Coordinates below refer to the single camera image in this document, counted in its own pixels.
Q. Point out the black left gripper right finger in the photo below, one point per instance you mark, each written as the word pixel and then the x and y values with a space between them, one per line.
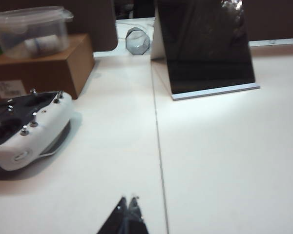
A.
pixel 135 221

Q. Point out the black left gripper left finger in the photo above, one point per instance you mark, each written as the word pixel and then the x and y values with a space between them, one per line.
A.
pixel 114 221

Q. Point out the dark standing mirror white base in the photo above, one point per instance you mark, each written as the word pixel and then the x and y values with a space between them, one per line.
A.
pixel 205 48

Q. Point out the white remote controller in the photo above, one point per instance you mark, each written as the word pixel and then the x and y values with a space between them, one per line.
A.
pixel 39 136

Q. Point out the brown cardboard box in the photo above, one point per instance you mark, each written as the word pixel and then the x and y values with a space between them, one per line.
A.
pixel 70 65

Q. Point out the faceted clear glass cup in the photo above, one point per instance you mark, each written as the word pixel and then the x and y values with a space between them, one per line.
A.
pixel 138 41

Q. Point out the white bottle blue label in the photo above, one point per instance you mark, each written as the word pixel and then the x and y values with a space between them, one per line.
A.
pixel 42 44

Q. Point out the clear plastic lidded container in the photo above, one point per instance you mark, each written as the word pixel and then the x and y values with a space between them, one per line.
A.
pixel 34 26

